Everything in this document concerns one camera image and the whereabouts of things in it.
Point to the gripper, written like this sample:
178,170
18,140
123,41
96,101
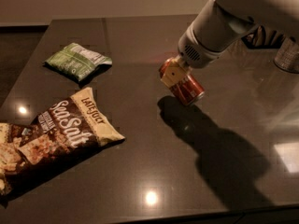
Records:
195,55

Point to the red coke can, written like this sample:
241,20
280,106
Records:
187,90

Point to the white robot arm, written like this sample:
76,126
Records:
219,24

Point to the green chip bag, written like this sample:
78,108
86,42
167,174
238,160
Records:
77,62

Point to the brown sea salt chip bag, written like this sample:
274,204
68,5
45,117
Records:
70,125

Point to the black wire napkin basket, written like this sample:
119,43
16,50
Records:
263,38

